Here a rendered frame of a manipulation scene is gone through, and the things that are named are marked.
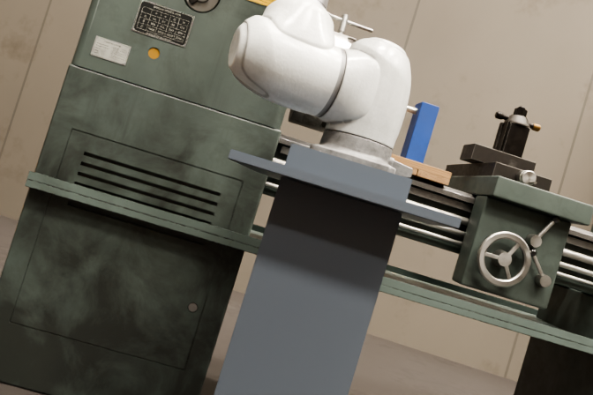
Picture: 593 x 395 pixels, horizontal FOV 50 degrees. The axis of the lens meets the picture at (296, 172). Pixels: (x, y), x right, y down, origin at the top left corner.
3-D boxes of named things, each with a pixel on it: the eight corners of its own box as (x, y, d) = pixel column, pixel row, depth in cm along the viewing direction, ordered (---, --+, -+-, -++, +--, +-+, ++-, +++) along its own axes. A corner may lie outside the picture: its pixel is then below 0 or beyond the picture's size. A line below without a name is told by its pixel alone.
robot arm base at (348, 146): (414, 181, 129) (422, 154, 129) (308, 149, 131) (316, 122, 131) (404, 184, 147) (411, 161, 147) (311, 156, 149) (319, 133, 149)
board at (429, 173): (352, 155, 188) (356, 142, 188) (333, 159, 223) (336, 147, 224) (447, 185, 190) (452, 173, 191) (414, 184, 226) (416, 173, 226)
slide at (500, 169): (491, 176, 187) (496, 161, 187) (443, 176, 229) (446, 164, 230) (549, 194, 188) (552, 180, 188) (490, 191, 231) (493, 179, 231)
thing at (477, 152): (470, 158, 196) (475, 142, 197) (459, 159, 206) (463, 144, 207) (532, 178, 198) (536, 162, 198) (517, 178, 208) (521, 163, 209)
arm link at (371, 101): (407, 152, 134) (437, 52, 135) (329, 124, 128) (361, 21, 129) (374, 150, 149) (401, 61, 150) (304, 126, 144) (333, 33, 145)
